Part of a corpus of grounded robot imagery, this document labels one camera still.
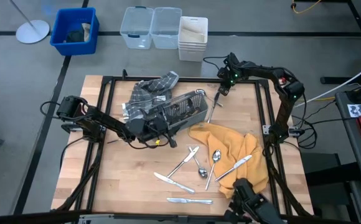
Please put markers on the white round-base floor stand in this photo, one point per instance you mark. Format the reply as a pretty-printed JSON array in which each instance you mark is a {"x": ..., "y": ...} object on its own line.
[{"x": 32, "y": 31}]

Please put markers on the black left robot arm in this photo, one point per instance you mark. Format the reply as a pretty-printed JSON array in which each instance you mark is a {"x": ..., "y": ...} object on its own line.
[{"x": 105, "y": 121}]

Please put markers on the short silver spoon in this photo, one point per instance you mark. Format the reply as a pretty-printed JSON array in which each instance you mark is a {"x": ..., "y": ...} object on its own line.
[{"x": 203, "y": 173}]

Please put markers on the clear plastic bin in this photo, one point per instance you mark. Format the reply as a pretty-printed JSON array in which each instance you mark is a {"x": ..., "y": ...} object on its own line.
[{"x": 166, "y": 28}]

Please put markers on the white stacked bins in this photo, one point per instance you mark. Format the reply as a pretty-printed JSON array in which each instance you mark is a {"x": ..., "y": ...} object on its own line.
[{"x": 193, "y": 49}]

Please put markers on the long silver spoon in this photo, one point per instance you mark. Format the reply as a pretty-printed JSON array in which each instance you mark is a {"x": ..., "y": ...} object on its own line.
[{"x": 217, "y": 155}]

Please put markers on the dark grey desk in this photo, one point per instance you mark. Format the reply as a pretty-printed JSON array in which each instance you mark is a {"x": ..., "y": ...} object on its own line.
[{"x": 354, "y": 161}]

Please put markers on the beige folded item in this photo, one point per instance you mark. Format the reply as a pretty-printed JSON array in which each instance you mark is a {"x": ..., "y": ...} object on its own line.
[{"x": 86, "y": 31}]

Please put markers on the dark cloth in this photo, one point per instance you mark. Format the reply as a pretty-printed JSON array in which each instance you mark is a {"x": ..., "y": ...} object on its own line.
[{"x": 74, "y": 36}]

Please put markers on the blue plastic bin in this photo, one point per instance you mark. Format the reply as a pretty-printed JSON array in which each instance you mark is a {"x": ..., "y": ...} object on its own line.
[{"x": 71, "y": 18}]

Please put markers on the beige cloth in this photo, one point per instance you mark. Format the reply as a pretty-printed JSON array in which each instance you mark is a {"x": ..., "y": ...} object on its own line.
[{"x": 193, "y": 35}]

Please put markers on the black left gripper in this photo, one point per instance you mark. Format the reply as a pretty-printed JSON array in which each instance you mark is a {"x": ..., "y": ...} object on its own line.
[{"x": 146, "y": 129}]

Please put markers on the silver table knife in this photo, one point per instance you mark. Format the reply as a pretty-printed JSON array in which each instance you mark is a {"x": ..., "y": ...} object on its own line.
[
  {"x": 233, "y": 168},
  {"x": 174, "y": 183},
  {"x": 182, "y": 162},
  {"x": 213, "y": 109},
  {"x": 190, "y": 201}
]

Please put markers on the yellow terry towel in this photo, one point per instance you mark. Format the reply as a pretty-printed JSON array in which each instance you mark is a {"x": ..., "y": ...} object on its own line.
[{"x": 230, "y": 146}]

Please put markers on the grey mesh silverware basket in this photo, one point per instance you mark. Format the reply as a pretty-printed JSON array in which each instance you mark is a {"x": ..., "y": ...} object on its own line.
[{"x": 196, "y": 109}]

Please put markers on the black bulky object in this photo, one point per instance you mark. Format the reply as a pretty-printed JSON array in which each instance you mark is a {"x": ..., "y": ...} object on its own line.
[{"x": 252, "y": 202}]

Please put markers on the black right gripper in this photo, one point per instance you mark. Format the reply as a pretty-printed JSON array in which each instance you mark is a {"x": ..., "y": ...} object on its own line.
[{"x": 230, "y": 70}]

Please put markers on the grey checked dish towel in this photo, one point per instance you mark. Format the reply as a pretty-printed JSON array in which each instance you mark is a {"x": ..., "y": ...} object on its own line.
[{"x": 149, "y": 90}]

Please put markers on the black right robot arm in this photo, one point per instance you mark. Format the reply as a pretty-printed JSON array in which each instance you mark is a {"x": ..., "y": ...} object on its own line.
[{"x": 287, "y": 105}]

